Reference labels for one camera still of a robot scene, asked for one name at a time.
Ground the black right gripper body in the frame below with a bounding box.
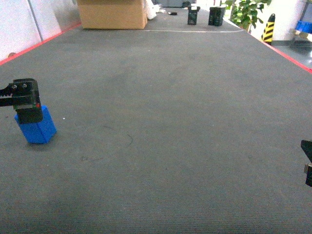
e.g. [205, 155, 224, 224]
[301, 140, 312, 187]

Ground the potted green plant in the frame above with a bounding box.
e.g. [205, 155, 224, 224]
[221, 0, 272, 32]

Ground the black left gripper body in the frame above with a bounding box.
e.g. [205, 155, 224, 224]
[0, 78, 43, 124]

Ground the yellow black striped cone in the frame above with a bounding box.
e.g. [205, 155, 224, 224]
[261, 14, 275, 45]

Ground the black box left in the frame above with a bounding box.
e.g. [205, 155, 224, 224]
[187, 6, 200, 25]

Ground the black box right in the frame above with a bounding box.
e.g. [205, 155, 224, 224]
[208, 6, 226, 26]

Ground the black box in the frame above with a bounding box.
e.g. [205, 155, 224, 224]
[208, 6, 226, 26]
[187, 6, 200, 25]

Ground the large open cardboard box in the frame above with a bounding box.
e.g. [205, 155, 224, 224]
[77, 0, 147, 29]

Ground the blue block part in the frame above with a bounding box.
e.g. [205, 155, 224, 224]
[14, 105, 56, 144]

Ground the red conveyor frame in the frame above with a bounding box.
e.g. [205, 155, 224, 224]
[0, 23, 81, 65]

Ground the white foam piece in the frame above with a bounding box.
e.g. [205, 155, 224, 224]
[145, 0, 156, 20]

